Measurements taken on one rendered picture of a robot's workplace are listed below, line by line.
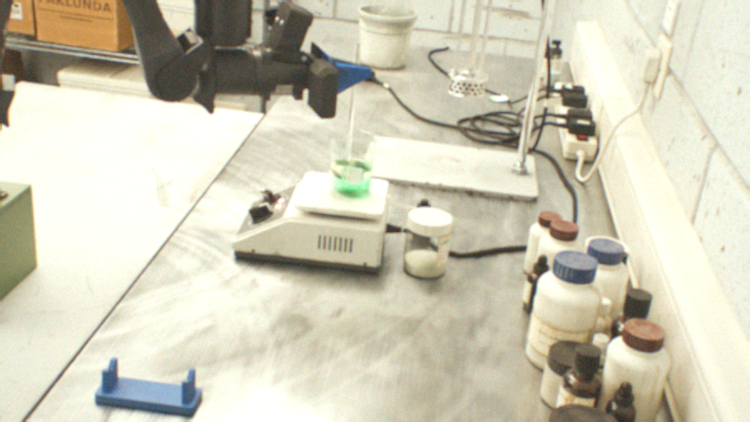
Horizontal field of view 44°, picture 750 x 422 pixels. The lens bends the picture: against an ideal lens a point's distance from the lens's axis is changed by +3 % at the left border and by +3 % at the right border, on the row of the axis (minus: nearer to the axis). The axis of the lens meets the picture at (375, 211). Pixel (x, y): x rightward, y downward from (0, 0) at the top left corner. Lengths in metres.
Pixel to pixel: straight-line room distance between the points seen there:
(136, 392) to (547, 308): 0.44
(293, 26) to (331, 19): 2.54
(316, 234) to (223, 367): 0.26
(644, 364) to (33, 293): 0.70
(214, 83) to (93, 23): 2.38
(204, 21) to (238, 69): 0.07
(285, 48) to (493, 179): 0.56
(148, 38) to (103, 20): 2.36
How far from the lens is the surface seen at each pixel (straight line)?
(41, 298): 1.15
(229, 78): 1.09
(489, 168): 1.59
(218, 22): 1.07
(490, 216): 1.42
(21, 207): 1.16
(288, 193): 1.28
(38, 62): 4.07
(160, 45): 1.07
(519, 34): 3.59
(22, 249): 1.18
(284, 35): 1.10
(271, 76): 1.10
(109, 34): 3.44
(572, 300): 1.02
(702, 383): 0.96
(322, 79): 1.05
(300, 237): 1.19
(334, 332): 1.07
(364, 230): 1.18
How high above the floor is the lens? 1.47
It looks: 24 degrees down
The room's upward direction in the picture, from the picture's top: 6 degrees clockwise
